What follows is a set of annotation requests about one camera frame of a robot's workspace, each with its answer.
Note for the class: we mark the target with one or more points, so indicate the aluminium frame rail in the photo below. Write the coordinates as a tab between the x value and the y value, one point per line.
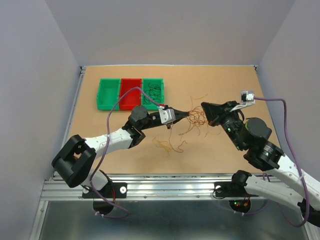
172	201

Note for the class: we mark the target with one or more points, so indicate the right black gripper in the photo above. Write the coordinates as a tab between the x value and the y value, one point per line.
217	112

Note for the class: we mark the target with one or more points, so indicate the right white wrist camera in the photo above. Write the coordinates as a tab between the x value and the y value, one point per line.
247	99

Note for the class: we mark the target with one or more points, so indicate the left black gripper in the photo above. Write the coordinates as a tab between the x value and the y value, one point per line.
179	114

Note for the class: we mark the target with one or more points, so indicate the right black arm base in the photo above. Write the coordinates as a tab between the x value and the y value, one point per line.
235	188

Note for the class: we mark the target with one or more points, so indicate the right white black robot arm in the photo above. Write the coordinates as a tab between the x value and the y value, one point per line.
302	191

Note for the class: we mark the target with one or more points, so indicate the far green plastic bin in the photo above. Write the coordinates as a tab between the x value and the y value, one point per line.
154	88

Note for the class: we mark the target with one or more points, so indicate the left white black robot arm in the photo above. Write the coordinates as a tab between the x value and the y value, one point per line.
74	162

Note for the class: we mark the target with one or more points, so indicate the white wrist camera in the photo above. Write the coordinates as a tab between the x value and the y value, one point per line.
247	99
167	116

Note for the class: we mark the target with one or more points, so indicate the red plastic bin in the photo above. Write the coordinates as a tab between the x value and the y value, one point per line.
133	98

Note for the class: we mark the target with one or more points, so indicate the near green plastic bin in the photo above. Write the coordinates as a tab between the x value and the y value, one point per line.
108	93

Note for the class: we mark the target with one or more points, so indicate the green plastic bin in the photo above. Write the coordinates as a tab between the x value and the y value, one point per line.
108	93
154	88

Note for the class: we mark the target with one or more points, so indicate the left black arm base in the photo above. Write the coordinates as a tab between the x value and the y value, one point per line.
114	189

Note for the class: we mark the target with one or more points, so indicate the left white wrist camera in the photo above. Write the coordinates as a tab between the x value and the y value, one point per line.
167	116

